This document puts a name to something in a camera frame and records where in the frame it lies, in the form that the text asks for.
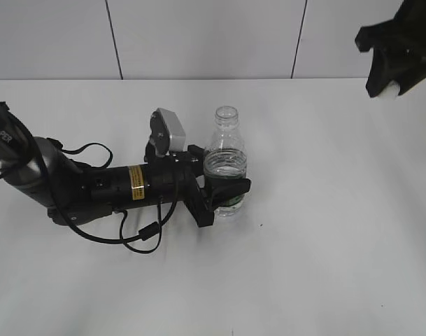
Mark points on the white green bottle cap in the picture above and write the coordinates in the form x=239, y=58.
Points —
x=391, y=91

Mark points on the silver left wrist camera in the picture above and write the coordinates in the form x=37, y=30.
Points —
x=167, y=133

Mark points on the clear plastic water bottle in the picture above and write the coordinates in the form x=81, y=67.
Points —
x=225, y=156

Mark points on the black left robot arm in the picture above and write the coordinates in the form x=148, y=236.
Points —
x=78, y=192

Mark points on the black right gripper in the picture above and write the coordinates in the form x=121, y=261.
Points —
x=399, y=48

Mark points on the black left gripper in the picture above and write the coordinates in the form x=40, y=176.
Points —
x=170, y=178

